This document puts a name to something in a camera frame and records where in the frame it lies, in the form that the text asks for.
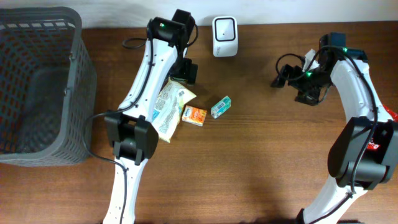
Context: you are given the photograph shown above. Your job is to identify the cream noodle packet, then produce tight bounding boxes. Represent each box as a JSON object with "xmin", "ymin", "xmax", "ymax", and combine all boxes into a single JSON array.
[{"xmin": 152, "ymin": 79, "xmax": 197, "ymax": 143}]

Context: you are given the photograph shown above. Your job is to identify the orange tissue pack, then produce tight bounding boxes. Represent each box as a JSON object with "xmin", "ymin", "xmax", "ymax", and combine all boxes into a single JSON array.
[{"xmin": 182, "ymin": 105, "xmax": 207, "ymax": 126}]

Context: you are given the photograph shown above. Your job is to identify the teal tissue pack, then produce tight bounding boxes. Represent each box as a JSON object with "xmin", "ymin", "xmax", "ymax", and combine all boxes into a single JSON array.
[{"xmin": 211, "ymin": 96, "xmax": 231, "ymax": 119}]

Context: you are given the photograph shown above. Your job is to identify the red snack bag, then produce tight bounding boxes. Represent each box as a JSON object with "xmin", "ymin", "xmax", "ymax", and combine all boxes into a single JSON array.
[{"xmin": 365, "ymin": 104, "xmax": 398, "ymax": 151}]

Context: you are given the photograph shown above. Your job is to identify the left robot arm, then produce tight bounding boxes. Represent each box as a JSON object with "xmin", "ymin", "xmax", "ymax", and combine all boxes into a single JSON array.
[{"xmin": 103, "ymin": 9, "xmax": 198, "ymax": 223}]

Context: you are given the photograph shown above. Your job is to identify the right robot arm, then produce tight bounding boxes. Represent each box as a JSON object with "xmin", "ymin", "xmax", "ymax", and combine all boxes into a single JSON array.
[{"xmin": 271, "ymin": 32, "xmax": 397, "ymax": 223}]

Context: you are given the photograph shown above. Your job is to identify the white barcode scanner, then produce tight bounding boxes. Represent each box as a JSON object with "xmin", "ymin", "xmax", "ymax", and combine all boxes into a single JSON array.
[{"xmin": 212, "ymin": 16, "xmax": 239, "ymax": 57}]

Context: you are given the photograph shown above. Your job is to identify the grey plastic mesh basket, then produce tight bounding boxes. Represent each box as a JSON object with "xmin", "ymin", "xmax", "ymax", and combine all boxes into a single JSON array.
[{"xmin": 1, "ymin": 7, "xmax": 97, "ymax": 167}]

